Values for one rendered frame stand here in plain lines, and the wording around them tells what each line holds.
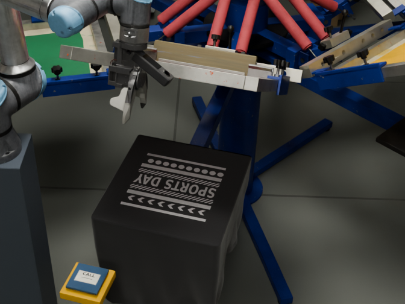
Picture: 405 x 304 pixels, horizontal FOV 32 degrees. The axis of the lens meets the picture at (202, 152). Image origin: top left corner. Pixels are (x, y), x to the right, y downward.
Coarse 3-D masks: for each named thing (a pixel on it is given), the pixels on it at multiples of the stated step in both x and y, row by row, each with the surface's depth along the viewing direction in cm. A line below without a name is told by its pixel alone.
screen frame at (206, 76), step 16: (64, 48) 204; (80, 48) 203; (96, 64) 203; (160, 64) 199; (176, 64) 198; (192, 80) 197; (208, 80) 196; (224, 80) 195; (240, 80) 194; (256, 80) 194; (272, 80) 225
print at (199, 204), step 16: (144, 160) 260; (160, 160) 261; (176, 160) 261; (144, 176) 254; (160, 176) 254; (176, 176) 254; (192, 176) 254; (208, 176) 254; (128, 192) 246; (144, 192) 247; (160, 192) 247; (176, 192) 247; (192, 192) 247; (208, 192) 248; (144, 208) 240; (160, 208) 241; (176, 208) 241; (192, 208) 241; (208, 208) 241
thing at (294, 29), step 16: (192, 0) 321; (208, 0) 309; (224, 0) 302; (256, 0) 301; (272, 0) 302; (320, 0) 323; (160, 16) 323; (192, 16) 312; (224, 16) 300; (288, 16) 301; (304, 16) 308; (176, 32) 315; (240, 32) 296; (320, 32) 306; (240, 48) 293; (304, 48) 300
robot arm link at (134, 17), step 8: (120, 0) 177; (128, 0) 175; (136, 0) 175; (144, 0) 175; (120, 8) 177; (128, 8) 176; (136, 8) 176; (144, 8) 176; (128, 16) 177; (136, 16) 176; (144, 16) 177; (120, 24) 180; (128, 24) 177; (136, 24) 177; (144, 24) 178
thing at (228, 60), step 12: (168, 48) 258; (180, 48) 258; (192, 48) 257; (204, 48) 256; (156, 60) 260; (180, 60) 258; (192, 60) 257; (204, 60) 256; (216, 60) 255; (228, 60) 254; (240, 60) 253; (252, 60) 252
